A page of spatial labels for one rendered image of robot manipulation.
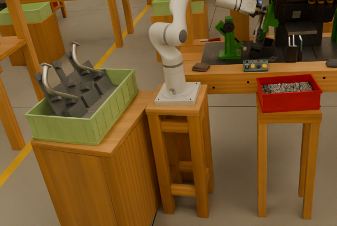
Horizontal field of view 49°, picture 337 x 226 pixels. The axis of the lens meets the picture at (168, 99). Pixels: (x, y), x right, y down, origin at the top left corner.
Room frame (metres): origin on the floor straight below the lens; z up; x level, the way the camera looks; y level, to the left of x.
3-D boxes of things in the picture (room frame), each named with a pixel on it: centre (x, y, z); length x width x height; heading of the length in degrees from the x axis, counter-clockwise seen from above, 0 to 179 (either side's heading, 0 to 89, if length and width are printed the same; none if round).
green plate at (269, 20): (2.31, -0.74, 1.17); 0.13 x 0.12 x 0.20; 76
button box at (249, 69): (2.11, -0.57, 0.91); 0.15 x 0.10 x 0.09; 76
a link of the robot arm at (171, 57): (2.00, -0.03, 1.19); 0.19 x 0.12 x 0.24; 47
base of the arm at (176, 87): (1.98, -0.06, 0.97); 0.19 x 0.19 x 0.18
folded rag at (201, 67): (2.22, -0.24, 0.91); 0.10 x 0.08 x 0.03; 55
